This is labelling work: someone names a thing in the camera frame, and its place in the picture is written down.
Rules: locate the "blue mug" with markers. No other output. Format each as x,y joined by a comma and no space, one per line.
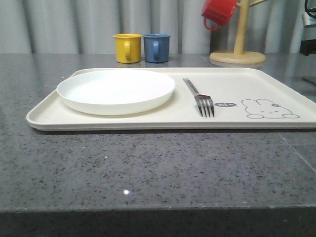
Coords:
156,47

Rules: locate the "white round plate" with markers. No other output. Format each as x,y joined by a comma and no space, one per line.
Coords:
116,92

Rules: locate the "yellow mug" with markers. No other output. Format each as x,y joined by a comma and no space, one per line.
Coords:
128,48

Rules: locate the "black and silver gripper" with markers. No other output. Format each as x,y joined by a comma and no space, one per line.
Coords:
308,43

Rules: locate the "cream rabbit serving tray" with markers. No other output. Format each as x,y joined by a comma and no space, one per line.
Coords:
243,99

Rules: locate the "red mug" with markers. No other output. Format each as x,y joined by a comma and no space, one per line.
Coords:
218,11

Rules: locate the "wooden mug tree stand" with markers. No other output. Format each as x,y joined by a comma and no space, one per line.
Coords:
239,55

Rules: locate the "silver metal fork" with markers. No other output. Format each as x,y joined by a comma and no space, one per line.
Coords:
204,102

